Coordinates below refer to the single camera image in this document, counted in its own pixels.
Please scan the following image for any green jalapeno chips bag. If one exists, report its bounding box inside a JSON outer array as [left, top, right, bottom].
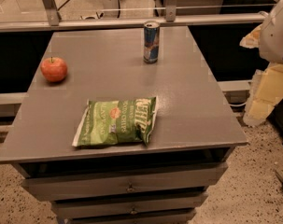
[[72, 97, 157, 147]]

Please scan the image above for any metal railing frame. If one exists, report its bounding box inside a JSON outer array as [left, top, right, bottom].
[[0, 0, 279, 32]]

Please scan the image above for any grey drawer cabinet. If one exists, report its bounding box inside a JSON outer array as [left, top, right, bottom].
[[0, 27, 247, 224]]

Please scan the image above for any middle grey drawer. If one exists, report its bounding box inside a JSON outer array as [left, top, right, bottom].
[[52, 192, 207, 218]]

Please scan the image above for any blue silver redbull can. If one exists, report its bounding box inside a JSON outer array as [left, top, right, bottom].
[[144, 21, 160, 63]]

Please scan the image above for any red apple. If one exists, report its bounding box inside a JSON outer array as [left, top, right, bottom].
[[40, 57, 68, 82]]

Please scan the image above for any bottom grey drawer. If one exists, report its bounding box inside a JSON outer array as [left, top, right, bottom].
[[68, 209, 196, 224]]

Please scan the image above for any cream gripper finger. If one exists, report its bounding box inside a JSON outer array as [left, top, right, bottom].
[[239, 25, 262, 49], [243, 63, 283, 127]]

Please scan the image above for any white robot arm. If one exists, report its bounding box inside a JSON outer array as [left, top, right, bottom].
[[240, 0, 283, 126]]

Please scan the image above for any grey drawer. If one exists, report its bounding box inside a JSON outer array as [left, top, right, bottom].
[[68, 209, 196, 224], [21, 162, 228, 201], [52, 192, 207, 218]]

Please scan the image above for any top grey drawer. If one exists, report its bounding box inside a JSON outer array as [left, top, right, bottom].
[[21, 162, 228, 201]]

